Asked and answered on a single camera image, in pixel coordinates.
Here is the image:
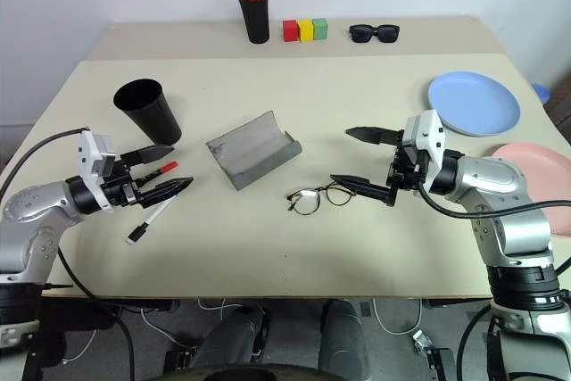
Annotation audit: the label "tortoiseshell eyeglasses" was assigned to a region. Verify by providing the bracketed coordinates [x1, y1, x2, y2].
[285, 181, 359, 217]

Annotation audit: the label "black tool holder cup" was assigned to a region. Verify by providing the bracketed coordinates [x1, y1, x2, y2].
[238, 0, 271, 46]

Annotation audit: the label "black floor bracket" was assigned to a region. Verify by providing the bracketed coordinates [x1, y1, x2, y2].
[422, 346, 457, 381]

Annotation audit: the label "small blue round object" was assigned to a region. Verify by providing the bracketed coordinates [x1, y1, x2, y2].
[530, 82, 553, 104]

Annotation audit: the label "black sunglasses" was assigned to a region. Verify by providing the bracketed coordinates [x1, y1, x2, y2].
[348, 23, 400, 45]

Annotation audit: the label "thin white floor cable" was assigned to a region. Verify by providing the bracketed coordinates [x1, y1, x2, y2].
[141, 298, 244, 350]

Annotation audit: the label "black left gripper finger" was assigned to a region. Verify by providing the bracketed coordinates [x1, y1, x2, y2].
[120, 145, 176, 167]
[141, 176, 195, 210]

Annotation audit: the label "marker with red cap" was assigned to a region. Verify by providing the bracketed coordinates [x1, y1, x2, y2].
[133, 161, 179, 186]

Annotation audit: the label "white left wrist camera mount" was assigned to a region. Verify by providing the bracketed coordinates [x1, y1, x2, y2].
[78, 129, 119, 211]

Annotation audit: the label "pink plate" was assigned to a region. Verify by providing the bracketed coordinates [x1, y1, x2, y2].
[492, 142, 571, 240]

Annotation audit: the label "dark grey rounded shape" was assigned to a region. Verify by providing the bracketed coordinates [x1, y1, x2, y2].
[320, 300, 372, 381]
[195, 304, 270, 376]

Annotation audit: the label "white marker with black cap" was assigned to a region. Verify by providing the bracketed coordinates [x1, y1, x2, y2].
[126, 195, 173, 246]

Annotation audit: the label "small caster wheel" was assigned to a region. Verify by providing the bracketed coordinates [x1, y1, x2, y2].
[411, 329, 432, 352]

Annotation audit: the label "dark ribbed panel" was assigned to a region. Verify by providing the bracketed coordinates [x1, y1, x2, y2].
[542, 71, 571, 144]

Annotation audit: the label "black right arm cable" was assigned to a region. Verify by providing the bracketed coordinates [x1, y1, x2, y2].
[418, 175, 571, 381]

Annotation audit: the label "grey cloth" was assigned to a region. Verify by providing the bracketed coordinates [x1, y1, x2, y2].
[205, 110, 303, 192]

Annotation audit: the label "green block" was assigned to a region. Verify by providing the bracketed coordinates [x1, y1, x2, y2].
[311, 18, 330, 41]

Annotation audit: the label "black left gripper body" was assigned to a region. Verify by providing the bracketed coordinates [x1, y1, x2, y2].
[111, 156, 149, 209]

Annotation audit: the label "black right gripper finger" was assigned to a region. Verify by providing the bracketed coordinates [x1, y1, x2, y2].
[343, 126, 405, 146]
[329, 173, 399, 209]

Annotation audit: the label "blue plate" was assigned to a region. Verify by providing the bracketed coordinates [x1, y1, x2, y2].
[427, 70, 522, 138]

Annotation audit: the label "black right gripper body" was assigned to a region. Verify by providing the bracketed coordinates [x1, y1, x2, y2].
[385, 143, 432, 195]

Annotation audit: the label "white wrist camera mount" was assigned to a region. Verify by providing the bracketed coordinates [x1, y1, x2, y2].
[401, 108, 448, 188]
[78, 129, 119, 211]

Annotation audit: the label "empty black plastic cup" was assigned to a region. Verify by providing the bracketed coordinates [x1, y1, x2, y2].
[112, 78, 183, 145]

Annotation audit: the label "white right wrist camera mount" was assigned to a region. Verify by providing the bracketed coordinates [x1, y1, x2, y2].
[401, 108, 448, 188]

